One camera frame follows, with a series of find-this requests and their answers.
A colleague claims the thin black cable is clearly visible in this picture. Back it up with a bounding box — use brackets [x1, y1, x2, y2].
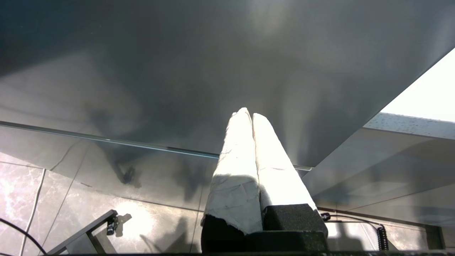
[0, 218, 47, 255]

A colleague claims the chrome cabinet trim strip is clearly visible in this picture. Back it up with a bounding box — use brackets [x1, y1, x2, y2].
[0, 121, 312, 171]

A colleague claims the grey base cabinet front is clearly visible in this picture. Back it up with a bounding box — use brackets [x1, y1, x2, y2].
[301, 126, 455, 228]

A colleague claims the grey tall cabinet door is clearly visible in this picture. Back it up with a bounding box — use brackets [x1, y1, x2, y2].
[0, 0, 455, 214]

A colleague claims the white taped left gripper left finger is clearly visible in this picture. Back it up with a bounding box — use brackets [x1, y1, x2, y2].
[200, 107, 263, 253]

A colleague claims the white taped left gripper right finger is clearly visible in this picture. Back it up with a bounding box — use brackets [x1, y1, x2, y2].
[252, 113, 328, 235]

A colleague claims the black coiled cable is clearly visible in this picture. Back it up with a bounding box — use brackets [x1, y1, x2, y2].
[320, 213, 389, 251]

